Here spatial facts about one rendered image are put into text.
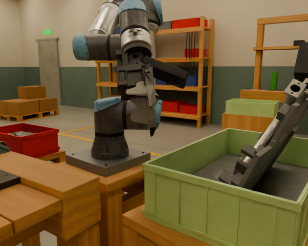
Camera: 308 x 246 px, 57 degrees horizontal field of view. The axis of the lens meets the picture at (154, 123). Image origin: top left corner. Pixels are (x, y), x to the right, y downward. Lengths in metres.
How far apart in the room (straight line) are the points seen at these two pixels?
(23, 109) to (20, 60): 4.59
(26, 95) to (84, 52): 7.02
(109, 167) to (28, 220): 0.36
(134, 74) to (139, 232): 0.46
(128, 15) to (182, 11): 6.10
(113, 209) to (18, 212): 0.35
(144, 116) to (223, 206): 0.29
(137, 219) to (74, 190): 0.20
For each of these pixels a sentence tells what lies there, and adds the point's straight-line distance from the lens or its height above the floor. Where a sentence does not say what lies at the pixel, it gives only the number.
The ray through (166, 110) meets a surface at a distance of 6.35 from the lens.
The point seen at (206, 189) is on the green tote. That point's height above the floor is 0.94.
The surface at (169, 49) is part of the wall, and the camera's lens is 6.92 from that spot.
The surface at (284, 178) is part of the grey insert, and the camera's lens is 1.12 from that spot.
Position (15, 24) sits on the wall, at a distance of 11.66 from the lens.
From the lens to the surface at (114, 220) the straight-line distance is 1.06.
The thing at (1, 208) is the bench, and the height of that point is 0.88.
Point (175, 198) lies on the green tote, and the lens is 0.79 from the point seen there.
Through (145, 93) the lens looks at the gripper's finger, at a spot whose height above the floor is 1.18.
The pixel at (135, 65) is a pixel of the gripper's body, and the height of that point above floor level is 1.24.
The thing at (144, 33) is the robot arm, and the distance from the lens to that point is 0.73.
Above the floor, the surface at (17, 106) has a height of 0.36.
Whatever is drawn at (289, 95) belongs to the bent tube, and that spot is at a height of 1.15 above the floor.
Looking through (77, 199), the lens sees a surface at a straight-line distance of 0.87.
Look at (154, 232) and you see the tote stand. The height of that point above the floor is 0.79.
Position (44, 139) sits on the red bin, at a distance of 1.50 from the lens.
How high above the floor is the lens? 1.23
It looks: 11 degrees down
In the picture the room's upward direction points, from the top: straight up
